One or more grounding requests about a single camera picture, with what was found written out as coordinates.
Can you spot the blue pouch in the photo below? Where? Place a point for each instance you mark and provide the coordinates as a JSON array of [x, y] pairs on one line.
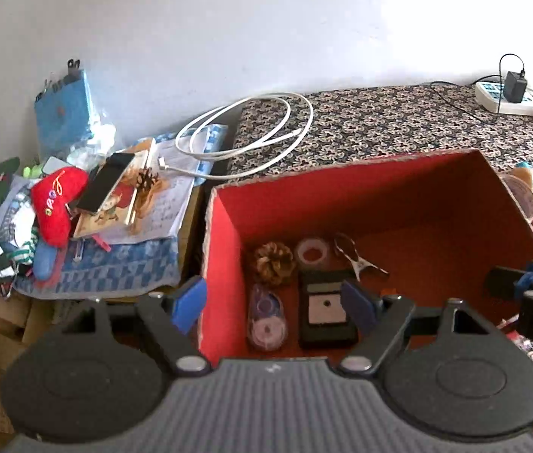
[[63, 113]]

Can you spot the red plush toy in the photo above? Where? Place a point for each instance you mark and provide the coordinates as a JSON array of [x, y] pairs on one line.
[[56, 207]]

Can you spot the wooden snowflake ornament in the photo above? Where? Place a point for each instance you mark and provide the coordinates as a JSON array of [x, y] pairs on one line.
[[146, 181]]

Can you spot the pink clothespin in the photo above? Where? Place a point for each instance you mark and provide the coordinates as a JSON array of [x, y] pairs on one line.
[[101, 244]]

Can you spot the white power strip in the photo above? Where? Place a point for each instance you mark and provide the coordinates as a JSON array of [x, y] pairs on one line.
[[490, 94]]

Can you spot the clear plastic bag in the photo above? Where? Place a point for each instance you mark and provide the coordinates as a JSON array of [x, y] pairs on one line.
[[101, 137]]

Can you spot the clear correction tape dispenser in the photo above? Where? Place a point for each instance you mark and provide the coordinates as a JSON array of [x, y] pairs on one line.
[[266, 316]]

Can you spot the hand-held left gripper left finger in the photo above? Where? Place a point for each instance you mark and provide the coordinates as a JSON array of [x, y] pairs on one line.
[[188, 302]]

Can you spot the black makeup compact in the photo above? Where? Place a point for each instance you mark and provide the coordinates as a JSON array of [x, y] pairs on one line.
[[318, 278]]

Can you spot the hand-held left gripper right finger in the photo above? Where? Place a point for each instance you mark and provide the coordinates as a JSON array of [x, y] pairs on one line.
[[358, 304]]

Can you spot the floral patterned tablecloth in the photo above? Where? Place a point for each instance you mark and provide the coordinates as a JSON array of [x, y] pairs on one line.
[[365, 118]]

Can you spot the illustrated book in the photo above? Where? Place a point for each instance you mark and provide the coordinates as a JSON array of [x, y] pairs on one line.
[[115, 205]]

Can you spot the brown pine cone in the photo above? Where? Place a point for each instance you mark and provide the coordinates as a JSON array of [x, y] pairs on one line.
[[273, 262]]

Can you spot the clear tape roll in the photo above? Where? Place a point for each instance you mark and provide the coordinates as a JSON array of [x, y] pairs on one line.
[[300, 254]]

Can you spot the large printed tape roll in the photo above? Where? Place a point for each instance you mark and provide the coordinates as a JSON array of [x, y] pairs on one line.
[[523, 196]]

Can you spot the blue checked towel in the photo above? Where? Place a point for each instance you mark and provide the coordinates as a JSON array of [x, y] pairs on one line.
[[120, 264]]

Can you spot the black charger adapter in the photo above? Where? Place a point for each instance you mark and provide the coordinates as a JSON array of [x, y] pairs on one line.
[[515, 87]]

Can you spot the metal spring clip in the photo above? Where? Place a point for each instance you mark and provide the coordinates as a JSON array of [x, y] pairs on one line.
[[358, 262]]

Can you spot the red patterned cardboard box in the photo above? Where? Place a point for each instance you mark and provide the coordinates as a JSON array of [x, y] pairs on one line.
[[389, 207]]

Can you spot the striped cloth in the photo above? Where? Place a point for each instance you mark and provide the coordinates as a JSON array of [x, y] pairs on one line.
[[11, 226]]

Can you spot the dark smartphone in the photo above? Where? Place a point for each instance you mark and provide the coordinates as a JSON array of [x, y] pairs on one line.
[[105, 181]]

